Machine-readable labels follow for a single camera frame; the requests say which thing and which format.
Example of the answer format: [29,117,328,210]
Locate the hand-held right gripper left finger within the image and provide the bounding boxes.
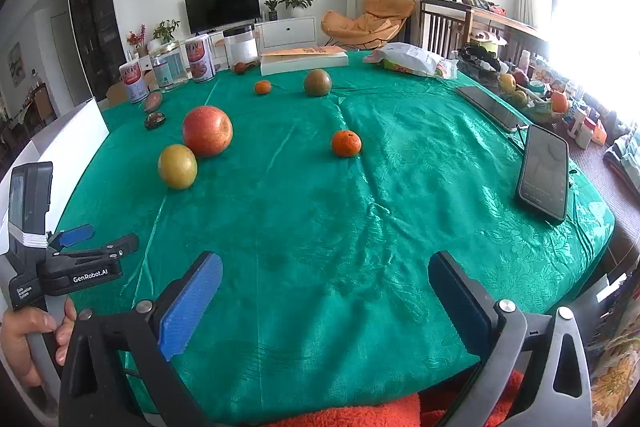
[59,251,223,427]

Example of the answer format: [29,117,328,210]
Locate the small red label can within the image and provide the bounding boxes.
[118,62,150,104]

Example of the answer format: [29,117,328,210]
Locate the clear plastic container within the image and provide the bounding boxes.
[223,25,260,70]

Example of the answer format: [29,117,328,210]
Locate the red apple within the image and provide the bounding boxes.
[182,105,234,158]

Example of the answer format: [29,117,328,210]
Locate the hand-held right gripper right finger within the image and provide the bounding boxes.
[428,250,593,427]

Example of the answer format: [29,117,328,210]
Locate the white book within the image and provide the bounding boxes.
[260,46,349,76]

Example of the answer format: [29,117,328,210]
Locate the yellow-green round fruit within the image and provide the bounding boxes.
[158,145,198,190]

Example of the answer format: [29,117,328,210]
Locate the leafy plant in vase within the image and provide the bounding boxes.
[152,19,181,46]

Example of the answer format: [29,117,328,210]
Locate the clear glass jar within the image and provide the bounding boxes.
[149,41,191,93]

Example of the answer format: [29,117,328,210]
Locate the white television cabinet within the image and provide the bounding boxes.
[140,17,318,72]

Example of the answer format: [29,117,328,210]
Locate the fruit basket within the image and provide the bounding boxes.
[497,73,572,120]

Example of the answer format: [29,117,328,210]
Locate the dark bookcase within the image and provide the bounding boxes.
[67,0,127,102]

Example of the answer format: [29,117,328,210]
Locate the wooden bench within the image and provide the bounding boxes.
[418,0,551,62]

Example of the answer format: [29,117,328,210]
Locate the large orange tangerine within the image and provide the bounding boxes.
[331,130,362,158]

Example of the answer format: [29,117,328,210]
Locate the person's left hand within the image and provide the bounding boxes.
[0,298,77,388]

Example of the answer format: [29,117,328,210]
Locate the orange lounge chair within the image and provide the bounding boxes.
[320,0,417,49]

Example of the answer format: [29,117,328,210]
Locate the black smartphone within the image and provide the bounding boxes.
[515,124,571,224]

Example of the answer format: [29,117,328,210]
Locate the large red label can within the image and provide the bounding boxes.
[185,36,216,84]

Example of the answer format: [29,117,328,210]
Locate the dark tablet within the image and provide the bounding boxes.
[454,86,529,134]

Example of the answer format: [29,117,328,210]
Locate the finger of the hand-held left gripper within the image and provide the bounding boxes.
[47,234,141,265]
[50,224,96,253]

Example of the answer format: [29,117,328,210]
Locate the green tablecloth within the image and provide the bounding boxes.
[52,51,616,425]

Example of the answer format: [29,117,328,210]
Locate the black television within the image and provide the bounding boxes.
[184,0,262,36]

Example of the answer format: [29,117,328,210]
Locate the black cable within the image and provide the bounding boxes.
[509,124,532,154]

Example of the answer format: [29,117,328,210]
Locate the framed wall picture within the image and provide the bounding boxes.
[7,41,26,88]

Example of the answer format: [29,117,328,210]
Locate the white plastic snack bag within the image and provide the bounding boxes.
[363,42,459,80]

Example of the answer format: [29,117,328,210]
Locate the black bag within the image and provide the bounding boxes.
[456,44,502,74]

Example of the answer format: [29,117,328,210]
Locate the brown-green round fruit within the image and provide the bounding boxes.
[303,69,333,98]

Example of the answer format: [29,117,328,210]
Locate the red flowers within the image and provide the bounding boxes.
[126,24,147,54]

